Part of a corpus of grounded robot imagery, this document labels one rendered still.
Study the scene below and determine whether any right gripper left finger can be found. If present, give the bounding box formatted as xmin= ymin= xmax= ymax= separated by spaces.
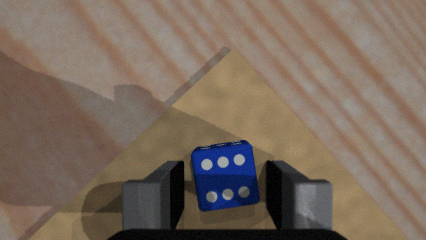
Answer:
xmin=122 ymin=161 xmax=184 ymax=231

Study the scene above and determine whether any tan square mat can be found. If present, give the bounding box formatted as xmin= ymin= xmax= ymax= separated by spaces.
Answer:
xmin=28 ymin=49 xmax=408 ymax=240

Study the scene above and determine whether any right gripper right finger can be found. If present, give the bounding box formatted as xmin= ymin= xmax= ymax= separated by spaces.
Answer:
xmin=266 ymin=160 xmax=333 ymax=230

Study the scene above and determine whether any blue die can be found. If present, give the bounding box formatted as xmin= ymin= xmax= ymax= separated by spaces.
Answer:
xmin=191 ymin=140 xmax=260 ymax=212

